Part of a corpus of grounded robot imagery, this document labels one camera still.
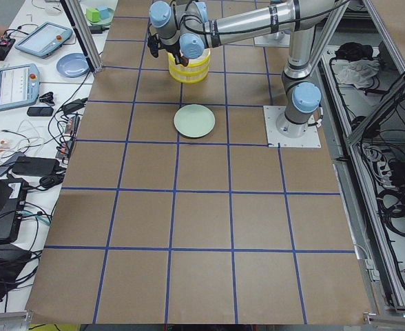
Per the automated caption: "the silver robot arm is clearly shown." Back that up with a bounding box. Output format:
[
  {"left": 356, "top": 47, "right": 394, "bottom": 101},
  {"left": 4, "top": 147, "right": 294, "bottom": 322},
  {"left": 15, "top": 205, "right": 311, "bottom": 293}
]
[{"left": 148, "top": 0, "right": 348, "bottom": 138}]

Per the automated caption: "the blue teach pendant lower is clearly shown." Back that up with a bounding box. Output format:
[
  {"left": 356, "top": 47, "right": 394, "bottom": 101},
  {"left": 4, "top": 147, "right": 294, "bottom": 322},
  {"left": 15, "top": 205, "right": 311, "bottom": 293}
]
[{"left": 0, "top": 63, "right": 40, "bottom": 111}]

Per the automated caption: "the blue teach pendant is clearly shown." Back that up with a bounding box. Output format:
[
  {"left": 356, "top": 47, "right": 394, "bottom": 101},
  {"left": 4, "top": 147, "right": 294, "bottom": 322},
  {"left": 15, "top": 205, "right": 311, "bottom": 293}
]
[
  {"left": 0, "top": 63, "right": 40, "bottom": 111},
  {"left": 15, "top": 22, "right": 73, "bottom": 58}
]

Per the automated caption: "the black power adapter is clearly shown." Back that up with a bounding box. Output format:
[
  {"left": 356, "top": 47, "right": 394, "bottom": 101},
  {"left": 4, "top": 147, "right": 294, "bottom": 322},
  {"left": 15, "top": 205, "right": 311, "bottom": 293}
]
[{"left": 12, "top": 157, "right": 59, "bottom": 177}]

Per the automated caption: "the pale green plate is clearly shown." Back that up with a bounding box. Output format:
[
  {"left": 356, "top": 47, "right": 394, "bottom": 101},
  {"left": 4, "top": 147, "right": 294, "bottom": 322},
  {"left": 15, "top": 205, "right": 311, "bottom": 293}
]
[{"left": 174, "top": 104, "right": 216, "bottom": 138}]

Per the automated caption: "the brown steamed bun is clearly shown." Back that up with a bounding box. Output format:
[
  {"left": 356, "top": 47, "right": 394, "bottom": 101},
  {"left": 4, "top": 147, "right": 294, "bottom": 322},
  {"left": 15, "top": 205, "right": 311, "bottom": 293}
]
[{"left": 180, "top": 57, "right": 189, "bottom": 67}]

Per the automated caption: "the aluminium frame post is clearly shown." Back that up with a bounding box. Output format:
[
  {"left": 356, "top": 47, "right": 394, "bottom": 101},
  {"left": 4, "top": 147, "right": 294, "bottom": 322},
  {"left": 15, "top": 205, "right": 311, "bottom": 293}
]
[{"left": 61, "top": 0, "right": 103, "bottom": 74}]

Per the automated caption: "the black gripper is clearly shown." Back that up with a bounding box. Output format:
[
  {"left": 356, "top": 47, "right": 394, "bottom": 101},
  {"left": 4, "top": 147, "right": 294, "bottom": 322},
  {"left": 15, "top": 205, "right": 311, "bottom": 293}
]
[{"left": 147, "top": 34, "right": 185, "bottom": 66}]

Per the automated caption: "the blue plate on desk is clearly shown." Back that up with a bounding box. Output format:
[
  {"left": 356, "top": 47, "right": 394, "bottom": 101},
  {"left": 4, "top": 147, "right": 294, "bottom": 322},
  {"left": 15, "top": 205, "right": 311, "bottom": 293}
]
[{"left": 56, "top": 53, "right": 90, "bottom": 78}]

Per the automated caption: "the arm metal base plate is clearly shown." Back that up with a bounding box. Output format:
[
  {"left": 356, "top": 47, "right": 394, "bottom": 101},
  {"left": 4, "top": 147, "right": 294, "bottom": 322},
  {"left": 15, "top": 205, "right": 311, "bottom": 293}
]
[{"left": 263, "top": 106, "right": 322, "bottom": 148}]

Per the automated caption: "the yellow steamer layer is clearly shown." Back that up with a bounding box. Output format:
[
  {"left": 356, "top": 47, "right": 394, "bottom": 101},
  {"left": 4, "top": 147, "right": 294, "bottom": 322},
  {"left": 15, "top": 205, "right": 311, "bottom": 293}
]
[
  {"left": 167, "top": 49, "right": 211, "bottom": 72},
  {"left": 169, "top": 63, "right": 209, "bottom": 84}
]

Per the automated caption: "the blue teach pendant upper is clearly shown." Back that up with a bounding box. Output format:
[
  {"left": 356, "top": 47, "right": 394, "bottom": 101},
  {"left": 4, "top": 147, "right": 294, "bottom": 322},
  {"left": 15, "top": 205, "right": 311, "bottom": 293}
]
[{"left": 15, "top": 22, "right": 73, "bottom": 58}]

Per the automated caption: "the green plate with blocks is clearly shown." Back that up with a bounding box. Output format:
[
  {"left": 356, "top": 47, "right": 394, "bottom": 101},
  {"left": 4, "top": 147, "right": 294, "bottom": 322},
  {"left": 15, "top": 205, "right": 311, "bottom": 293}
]
[{"left": 85, "top": 6, "right": 114, "bottom": 26}]

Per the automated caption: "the black laptop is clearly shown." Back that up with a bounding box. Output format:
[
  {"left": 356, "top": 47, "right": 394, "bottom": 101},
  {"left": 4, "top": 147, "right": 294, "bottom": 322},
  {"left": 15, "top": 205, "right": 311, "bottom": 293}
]
[{"left": 0, "top": 178, "right": 28, "bottom": 244}]

